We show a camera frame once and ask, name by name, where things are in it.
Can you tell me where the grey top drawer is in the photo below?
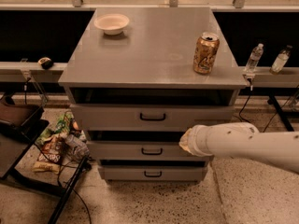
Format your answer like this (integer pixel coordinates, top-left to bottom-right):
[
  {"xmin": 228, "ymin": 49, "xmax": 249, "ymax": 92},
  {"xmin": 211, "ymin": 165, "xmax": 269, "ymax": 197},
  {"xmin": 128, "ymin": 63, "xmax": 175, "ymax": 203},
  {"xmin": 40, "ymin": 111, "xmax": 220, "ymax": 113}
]
[{"xmin": 71, "ymin": 104, "xmax": 235, "ymax": 132}]

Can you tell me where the grey drawer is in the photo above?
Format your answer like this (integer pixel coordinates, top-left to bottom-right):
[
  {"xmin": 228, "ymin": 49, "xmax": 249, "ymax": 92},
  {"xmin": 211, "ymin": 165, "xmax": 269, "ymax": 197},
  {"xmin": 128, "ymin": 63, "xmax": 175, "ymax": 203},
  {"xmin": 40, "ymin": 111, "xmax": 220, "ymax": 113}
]
[
  {"xmin": 71, "ymin": 104, "xmax": 235, "ymax": 132},
  {"xmin": 98, "ymin": 166, "xmax": 207, "ymax": 182},
  {"xmin": 87, "ymin": 141, "xmax": 209, "ymax": 161}
]

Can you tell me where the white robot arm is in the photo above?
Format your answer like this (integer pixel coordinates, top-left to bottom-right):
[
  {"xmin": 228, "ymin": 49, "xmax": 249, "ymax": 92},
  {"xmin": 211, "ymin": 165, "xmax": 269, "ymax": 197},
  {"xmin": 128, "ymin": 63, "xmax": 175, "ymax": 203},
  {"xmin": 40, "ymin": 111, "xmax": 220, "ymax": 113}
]
[{"xmin": 179, "ymin": 122, "xmax": 299, "ymax": 174}]

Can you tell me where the grey drawer cabinet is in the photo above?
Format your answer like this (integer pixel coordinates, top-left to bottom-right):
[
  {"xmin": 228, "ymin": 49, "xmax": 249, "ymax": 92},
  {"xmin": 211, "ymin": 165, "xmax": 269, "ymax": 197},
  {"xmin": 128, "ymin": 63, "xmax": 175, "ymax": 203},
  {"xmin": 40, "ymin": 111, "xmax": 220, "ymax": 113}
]
[{"xmin": 59, "ymin": 7, "xmax": 246, "ymax": 168}]

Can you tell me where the grey bottom drawer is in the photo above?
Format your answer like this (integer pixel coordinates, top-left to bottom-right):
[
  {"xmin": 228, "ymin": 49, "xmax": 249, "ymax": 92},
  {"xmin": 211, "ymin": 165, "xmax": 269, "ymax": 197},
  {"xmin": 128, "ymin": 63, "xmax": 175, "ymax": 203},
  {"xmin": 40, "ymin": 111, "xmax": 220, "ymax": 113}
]
[{"xmin": 98, "ymin": 166, "xmax": 207, "ymax": 182}]

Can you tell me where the grey middle drawer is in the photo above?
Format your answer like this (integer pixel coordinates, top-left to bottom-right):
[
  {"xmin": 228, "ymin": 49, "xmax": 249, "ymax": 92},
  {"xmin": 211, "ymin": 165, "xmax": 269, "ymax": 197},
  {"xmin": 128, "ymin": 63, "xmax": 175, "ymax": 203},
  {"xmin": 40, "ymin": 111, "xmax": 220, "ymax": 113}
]
[{"xmin": 87, "ymin": 141, "xmax": 209, "ymax": 161}]

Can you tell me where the clear water bottle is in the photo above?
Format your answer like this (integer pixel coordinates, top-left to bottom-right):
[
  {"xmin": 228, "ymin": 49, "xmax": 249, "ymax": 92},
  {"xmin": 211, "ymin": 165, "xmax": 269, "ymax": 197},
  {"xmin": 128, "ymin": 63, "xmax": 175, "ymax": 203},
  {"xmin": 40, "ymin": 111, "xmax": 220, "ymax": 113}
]
[
  {"xmin": 270, "ymin": 45, "xmax": 292, "ymax": 74},
  {"xmin": 244, "ymin": 43, "xmax": 263, "ymax": 73}
]

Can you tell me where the gold soda can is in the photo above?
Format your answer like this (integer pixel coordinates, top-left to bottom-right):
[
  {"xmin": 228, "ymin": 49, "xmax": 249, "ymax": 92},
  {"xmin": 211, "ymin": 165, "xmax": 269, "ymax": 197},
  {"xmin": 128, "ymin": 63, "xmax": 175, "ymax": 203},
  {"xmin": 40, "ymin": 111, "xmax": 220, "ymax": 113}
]
[{"xmin": 193, "ymin": 32, "xmax": 220, "ymax": 75}]

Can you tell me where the black rolling stand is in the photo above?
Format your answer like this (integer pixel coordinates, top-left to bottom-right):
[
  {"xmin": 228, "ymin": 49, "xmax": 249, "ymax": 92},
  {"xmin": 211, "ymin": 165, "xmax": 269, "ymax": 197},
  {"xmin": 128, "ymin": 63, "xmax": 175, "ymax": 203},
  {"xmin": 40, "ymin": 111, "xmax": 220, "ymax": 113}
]
[{"xmin": 268, "ymin": 94, "xmax": 299, "ymax": 132}]

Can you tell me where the crumpled plastic bottle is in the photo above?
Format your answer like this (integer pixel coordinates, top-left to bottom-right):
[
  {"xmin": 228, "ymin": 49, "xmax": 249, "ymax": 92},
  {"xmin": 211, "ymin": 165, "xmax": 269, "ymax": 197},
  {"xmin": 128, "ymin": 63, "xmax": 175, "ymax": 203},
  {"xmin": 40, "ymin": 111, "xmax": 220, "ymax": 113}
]
[{"xmin": 65, "ymin": 134, "xmax": 90, "ymax": 161}]

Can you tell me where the green snack bag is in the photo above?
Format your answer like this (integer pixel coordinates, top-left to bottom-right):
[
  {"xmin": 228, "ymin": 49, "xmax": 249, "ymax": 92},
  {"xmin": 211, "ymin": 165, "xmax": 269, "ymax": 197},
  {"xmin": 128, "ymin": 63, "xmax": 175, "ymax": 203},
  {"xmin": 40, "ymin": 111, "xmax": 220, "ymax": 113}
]
[{"xmin": 36, "ymin": 110, "xmax": 73, "ymax": 146}]

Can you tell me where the brown chip bag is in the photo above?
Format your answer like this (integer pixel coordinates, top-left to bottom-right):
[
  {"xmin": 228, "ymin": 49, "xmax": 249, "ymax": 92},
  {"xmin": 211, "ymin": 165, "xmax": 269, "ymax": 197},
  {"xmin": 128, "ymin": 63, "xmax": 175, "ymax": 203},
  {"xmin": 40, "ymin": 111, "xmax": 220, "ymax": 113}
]
[{"xmin": 33, "ymin": 135, "xmax": 64, "ymax": 175}]

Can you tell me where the white paper bowl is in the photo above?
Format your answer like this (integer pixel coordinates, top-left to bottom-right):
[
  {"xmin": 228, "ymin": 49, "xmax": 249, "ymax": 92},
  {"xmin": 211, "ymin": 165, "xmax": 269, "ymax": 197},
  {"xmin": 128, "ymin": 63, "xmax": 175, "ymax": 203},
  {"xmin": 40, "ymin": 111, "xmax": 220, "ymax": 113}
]
[{"xmin": 94, "ymin": 14, "xmax": 130, "ymax": 35}]

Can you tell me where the black yellow tape measure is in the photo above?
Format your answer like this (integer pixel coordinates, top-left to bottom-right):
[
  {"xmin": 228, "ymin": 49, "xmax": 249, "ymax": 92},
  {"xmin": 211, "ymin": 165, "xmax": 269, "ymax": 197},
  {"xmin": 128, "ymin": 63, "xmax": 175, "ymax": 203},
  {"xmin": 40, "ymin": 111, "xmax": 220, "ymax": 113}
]
[{"xmin": 38, "ymin": 57, "xmax": 53, "ymax": 70}]

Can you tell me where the black bin on stand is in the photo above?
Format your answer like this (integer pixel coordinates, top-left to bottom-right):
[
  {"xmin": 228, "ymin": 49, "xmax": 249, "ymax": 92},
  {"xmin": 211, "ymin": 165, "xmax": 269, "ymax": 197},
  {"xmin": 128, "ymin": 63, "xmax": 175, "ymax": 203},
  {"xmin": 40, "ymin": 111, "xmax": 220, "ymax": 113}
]
[{"xmin": 0, "ymin": 95, "xmax": 49, "ymax": 179}]

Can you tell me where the black power cable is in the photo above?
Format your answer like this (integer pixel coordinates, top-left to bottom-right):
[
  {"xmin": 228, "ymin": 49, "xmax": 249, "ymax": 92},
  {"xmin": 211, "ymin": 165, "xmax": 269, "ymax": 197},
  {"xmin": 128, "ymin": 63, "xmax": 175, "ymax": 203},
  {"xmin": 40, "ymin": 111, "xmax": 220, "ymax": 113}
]
[{"xmin": 237, "ymin": 84, "xmax": 299, "ymax": 133}]

